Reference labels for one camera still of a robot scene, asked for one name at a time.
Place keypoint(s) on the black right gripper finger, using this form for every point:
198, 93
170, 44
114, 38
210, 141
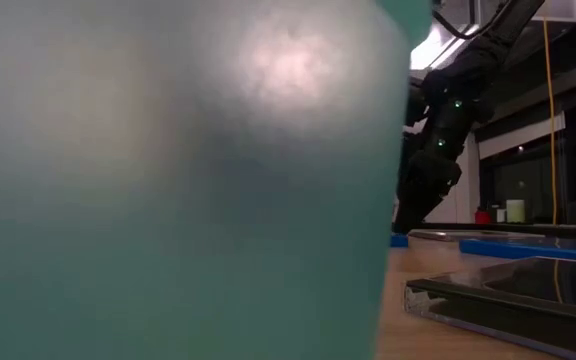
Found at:
415, 215

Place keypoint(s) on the black clear jewel case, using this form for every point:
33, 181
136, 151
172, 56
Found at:
518, 300
468, 234

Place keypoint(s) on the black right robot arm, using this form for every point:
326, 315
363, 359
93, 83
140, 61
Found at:
473, 65

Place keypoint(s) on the red container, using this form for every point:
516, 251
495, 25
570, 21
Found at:
482, 216

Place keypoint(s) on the ceiling light strip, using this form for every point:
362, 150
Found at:
435, 50

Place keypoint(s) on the white ceiling vent panel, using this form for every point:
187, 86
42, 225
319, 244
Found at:
560, 10

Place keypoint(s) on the green translucent plastic bin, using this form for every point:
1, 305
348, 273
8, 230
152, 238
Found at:
168, 200

